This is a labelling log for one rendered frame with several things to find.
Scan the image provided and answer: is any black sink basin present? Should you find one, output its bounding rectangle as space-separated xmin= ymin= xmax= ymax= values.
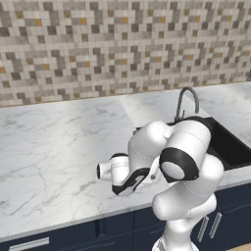
xmin=135 ymin=116 xmax=251 ymax=172

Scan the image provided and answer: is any grey curved tap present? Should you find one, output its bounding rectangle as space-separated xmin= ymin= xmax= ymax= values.
xmin=174 ymin=86 xmax=201 ymax=124

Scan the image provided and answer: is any navy false drawer panel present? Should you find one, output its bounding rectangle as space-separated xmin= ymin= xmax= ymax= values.
xmin=97 ymin=206 xmax=165 ymax=239

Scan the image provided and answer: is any navy drawer front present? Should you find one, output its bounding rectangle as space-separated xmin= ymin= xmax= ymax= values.
xmin=0 ymin=219 xmax=100 ymax=251

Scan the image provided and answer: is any silver cupboard door handle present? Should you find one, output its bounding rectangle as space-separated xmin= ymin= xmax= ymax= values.
xmin=209 ymin=212 xmax=224 ymax=240
xmin=196 ymin=215 xmax=211 ymax=243

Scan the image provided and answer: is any silver drawer handle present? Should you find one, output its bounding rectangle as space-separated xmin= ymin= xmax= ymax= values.
xmin=8 ymin=236 xmax=51 ymax=251

